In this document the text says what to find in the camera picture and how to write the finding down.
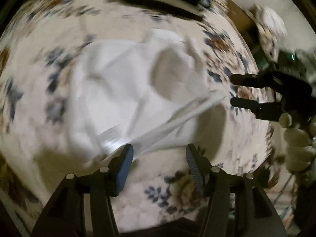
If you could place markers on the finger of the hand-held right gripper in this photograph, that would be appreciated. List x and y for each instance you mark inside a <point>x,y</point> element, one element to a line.
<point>246,80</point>
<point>251,107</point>

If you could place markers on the white T-shirt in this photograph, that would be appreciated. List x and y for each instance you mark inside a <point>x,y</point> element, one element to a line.
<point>116,96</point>

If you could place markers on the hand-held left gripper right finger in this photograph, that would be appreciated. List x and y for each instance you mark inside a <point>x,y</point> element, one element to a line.
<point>195,171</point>

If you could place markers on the floral bed sheet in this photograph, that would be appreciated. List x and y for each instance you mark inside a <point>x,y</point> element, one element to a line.
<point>37,66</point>

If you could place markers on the large cardboard box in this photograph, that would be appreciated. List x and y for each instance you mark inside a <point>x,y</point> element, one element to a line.
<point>240,17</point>

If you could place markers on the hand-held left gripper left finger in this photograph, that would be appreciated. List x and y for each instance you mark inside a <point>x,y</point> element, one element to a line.
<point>124,169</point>

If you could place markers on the person's right hand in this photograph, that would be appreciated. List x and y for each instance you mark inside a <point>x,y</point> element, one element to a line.
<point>296,148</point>

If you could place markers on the pile of light clothes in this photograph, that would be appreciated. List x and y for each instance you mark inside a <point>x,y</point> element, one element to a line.
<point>270,29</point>

